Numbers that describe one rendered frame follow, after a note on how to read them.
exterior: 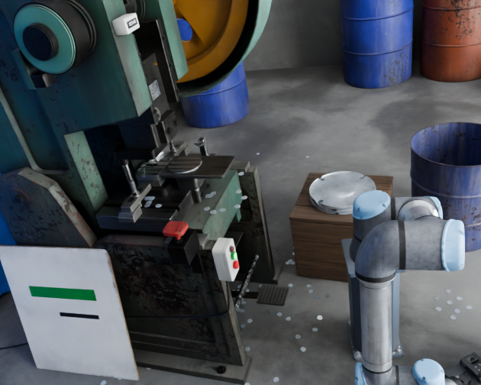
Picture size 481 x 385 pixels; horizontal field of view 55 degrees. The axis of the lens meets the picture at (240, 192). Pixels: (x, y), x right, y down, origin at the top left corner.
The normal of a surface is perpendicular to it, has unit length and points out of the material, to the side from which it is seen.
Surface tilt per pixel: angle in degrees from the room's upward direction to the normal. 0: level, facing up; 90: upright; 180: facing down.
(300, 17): 90
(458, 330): 0
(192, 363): 0
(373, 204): 8
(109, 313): 78
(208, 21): 90
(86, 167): 90
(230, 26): 90
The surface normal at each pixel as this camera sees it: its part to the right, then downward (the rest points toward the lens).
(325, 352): -0.17, -0.83
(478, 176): 0.04, 0.56
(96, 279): -0.27, 0.37
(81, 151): 0.94, 0.03
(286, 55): -0.29, 0.55
